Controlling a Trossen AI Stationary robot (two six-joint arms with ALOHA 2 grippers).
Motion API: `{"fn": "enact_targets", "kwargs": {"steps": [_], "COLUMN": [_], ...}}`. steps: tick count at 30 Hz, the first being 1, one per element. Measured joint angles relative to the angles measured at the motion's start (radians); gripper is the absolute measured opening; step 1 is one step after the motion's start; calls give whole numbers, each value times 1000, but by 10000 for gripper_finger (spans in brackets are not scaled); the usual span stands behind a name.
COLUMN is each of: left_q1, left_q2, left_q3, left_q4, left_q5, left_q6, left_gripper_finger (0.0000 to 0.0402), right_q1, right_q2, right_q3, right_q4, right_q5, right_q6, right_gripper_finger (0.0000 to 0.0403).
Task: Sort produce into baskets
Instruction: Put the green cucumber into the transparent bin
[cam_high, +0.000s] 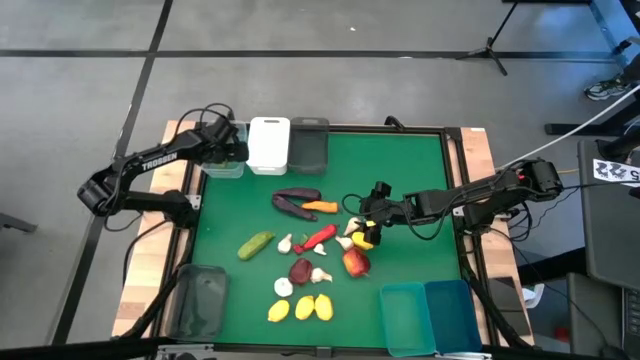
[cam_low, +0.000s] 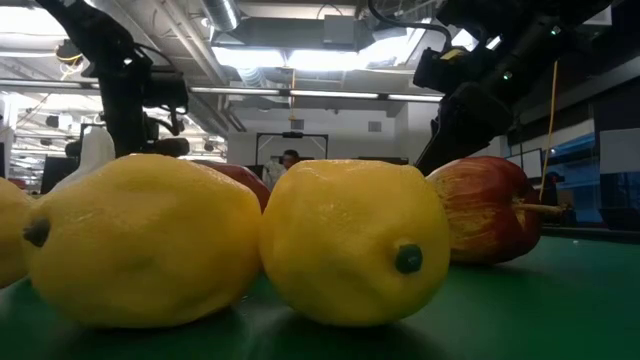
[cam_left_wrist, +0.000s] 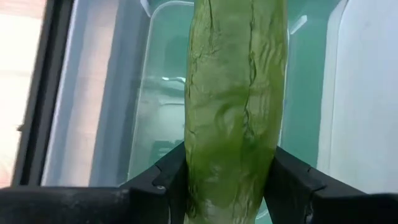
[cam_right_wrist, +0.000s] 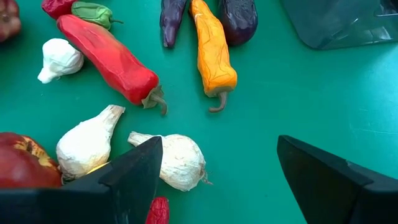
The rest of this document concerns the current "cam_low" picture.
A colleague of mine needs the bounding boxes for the black yellow ceiling cable reel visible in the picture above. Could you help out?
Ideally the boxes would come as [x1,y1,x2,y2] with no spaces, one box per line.
[54,38,86,81]

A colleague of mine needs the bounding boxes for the yellow hanging cord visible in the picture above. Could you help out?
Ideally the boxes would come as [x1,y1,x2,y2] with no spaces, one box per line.
[538,59,559,201]

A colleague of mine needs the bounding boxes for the white garlic bulb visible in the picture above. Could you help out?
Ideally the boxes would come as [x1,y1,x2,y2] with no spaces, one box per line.
[49,126,117,194]

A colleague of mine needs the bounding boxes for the green table mat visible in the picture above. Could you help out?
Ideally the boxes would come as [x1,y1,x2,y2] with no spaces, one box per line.
[0,234,640,360]

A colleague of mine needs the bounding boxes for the person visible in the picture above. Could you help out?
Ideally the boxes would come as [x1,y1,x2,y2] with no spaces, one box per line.
[263,148,301,191]

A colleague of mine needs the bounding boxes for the black monitor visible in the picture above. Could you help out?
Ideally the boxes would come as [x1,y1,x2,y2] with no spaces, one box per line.
[39,155,80,195]

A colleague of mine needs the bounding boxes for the silver spiral ceiling duct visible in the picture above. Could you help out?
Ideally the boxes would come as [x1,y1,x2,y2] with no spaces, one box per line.
[199,0,242,32]

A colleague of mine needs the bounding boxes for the black metal frame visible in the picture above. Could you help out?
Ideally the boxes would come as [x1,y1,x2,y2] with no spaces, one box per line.
[255,131,330,166]

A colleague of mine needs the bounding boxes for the dark red apple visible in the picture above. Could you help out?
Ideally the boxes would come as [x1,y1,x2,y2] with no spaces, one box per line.
[192,159,272,214]

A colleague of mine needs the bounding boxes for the grey ceiling air unit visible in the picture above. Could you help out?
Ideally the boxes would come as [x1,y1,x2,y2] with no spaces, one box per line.
[322,14,362,50]

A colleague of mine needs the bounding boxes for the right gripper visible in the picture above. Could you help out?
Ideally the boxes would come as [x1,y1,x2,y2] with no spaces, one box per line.
[413,47,514,176]

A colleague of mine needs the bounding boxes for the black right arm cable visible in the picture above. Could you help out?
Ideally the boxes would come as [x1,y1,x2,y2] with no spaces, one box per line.
[367,0,454,50]

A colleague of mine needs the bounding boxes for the long ceiling light strip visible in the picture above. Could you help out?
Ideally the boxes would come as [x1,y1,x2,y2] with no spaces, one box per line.
[189,85,445,104]

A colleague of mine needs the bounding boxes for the white board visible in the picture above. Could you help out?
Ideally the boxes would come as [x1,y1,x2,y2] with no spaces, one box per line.
[504,147,544,181]

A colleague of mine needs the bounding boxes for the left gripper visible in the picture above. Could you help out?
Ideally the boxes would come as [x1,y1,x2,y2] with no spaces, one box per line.
[142,67,192,157]

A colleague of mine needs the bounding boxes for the yellow lemon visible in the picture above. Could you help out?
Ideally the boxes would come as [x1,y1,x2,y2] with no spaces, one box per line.
[0,177,34,289]
[22,153,264,330]
[258,158,453,328]

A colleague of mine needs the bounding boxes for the blue partition panel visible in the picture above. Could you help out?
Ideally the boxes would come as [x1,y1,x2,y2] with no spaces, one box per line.
[542,132,604,225]

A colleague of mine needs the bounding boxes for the red yellow striped apple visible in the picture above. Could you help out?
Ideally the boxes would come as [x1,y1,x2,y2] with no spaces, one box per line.
[427,155,569,266]

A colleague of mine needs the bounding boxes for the black table border frame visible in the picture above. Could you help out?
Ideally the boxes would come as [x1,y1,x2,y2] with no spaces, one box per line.
[541,225,640,245]

